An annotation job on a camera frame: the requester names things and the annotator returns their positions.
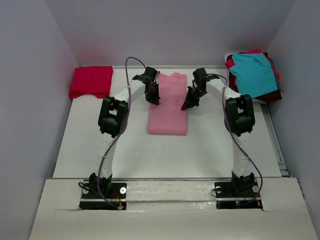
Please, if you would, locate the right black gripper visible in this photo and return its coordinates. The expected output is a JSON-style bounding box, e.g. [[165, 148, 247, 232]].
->
[[181, 86, 207, 110]]

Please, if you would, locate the pink t shirt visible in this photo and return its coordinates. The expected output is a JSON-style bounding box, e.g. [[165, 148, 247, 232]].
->
[[147, 72, 188, 136]]

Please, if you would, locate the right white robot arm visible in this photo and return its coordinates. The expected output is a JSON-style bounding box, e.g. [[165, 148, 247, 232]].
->
[[181, 67, 259, 199]]

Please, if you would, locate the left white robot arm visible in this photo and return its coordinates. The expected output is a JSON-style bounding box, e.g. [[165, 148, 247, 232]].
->
[[89, 66, 160, 199]]

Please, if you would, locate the magenta t shirt in pile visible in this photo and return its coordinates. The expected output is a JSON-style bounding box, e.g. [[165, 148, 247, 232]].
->
[[224, 49, 262, 71]]

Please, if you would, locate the folded red t shirt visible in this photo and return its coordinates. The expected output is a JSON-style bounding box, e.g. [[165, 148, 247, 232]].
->
[[68, 66, 114, 99]]

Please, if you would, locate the teal t shirt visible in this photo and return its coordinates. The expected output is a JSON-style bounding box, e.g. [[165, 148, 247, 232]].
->
[[229, 52, 278, 98]]

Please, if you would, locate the dark maroon t shirt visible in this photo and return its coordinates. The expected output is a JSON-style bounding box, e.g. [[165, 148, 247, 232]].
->
[[228, 52, 282, 104]]

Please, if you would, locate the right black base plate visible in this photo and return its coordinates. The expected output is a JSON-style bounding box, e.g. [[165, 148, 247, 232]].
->
[[210, 181, 263, 210]]

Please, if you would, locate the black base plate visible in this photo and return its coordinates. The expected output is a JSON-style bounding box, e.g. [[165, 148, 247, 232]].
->
[[210, 181, 263, 210], [78, 181, 127, 211]]

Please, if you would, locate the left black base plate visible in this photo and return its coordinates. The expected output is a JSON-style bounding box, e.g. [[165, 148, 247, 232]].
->
[[78, 181, 127, 211]]

